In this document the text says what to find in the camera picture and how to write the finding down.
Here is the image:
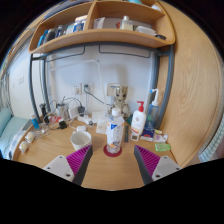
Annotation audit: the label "wooden tree figurine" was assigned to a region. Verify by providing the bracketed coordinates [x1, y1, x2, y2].
[113, 85, 132, 119]

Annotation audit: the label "white power strip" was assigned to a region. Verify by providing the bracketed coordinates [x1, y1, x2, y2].
[77, 114, 94, 126]

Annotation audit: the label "white red-pump lotion bottle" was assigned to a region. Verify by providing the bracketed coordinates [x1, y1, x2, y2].
[130, 101, 148, 142]

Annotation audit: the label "white wall socket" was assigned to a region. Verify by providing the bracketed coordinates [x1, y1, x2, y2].
[82, 82, 95, 95]
[71, 83, 83, 96]

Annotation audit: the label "striped hanging towel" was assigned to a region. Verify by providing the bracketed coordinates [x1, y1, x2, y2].
[199, 116, 224, 163]

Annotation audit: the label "light blue bedding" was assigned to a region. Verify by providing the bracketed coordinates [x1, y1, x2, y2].
[0, 106, 24, 159]

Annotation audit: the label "black power cable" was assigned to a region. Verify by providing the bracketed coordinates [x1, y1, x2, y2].
[83, 84, 107, 106]

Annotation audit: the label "blue squeeze wash bottle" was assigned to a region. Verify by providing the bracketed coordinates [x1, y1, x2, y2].
[145, 88, 160, 131]

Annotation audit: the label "flat round red coaster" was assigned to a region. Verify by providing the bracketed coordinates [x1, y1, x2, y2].
[102, 143, 123, 158]

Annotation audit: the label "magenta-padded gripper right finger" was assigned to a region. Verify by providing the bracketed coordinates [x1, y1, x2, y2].
[133, 144, 183, 187]

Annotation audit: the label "small blue box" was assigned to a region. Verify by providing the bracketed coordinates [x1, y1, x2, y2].
[140, 128, 156, 140]

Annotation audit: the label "small round white jar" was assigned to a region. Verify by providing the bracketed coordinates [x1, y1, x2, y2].
[18, 140, 30, 154]
[24, 130, 36, 144]

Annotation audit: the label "white tissue pack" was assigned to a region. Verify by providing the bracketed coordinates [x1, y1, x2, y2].
[95, 116, 109, 135]

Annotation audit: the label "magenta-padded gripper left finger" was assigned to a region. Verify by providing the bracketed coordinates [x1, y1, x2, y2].
[43, 144, 94, 187]

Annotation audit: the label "black pens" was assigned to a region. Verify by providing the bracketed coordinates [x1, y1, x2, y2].
[123, 123, 130, 144]

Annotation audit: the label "wooden shelf unit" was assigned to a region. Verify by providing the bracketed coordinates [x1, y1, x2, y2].
[28, 0, 176, 55]

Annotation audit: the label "grey metal shelf frame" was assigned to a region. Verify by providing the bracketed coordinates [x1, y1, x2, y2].
[28, 41, 176, 132]

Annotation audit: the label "small blue bottle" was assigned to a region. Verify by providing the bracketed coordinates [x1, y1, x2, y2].
[30, 113, 40, 131]

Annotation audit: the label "clear plastic drink bottle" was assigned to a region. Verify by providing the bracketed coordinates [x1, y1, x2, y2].
[105, 107, 126, 155]

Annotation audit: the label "cream ceramic cup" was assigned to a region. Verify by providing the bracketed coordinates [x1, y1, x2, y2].
[70, 130, 93, 152]

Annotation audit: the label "green packet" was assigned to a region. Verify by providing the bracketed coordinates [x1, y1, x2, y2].
[154, 142, 172, 153]

